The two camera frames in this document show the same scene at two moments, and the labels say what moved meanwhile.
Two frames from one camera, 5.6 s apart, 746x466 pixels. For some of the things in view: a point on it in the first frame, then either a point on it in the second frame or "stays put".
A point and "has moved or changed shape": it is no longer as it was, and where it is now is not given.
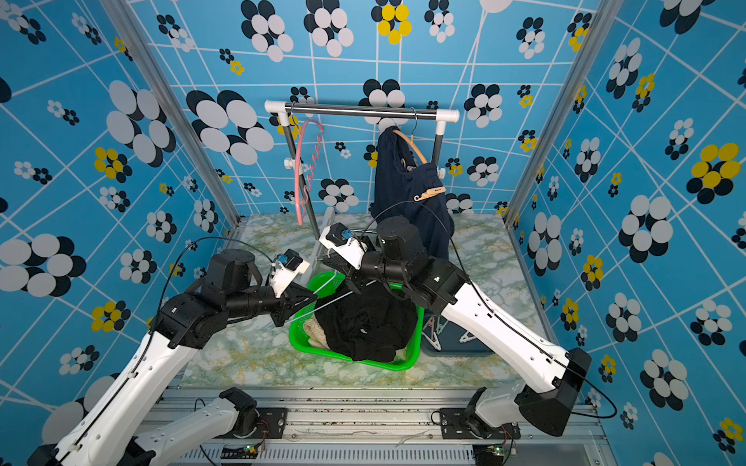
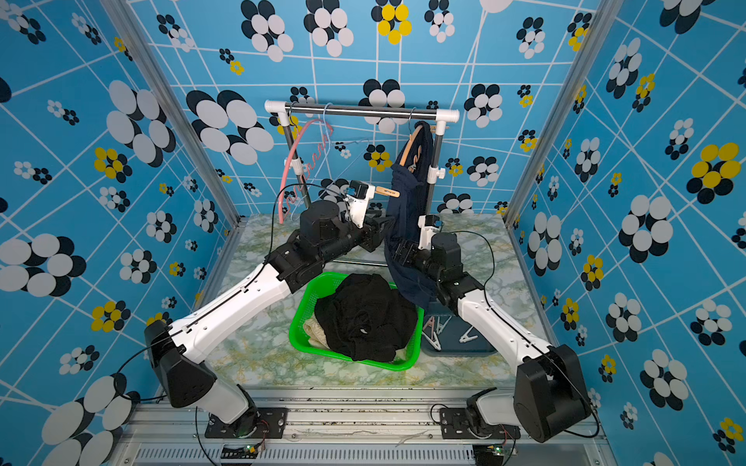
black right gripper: x=339 y=263 -> x=410 y=248
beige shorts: x=317 y=337 stays put
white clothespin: x=433 y=342 stays put
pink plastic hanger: x=301 y=212 has moved or changed shape
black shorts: x=369 y=325 stays put
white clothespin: x=467 y=337 stays put
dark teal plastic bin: x=443 y=337 stays put
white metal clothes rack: x=282 y=110 stays put
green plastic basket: x=305 y=311 stays put
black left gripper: x=290 y=301 -> x=373 y=236
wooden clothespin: x=430 y=192 -> x=384 y=191
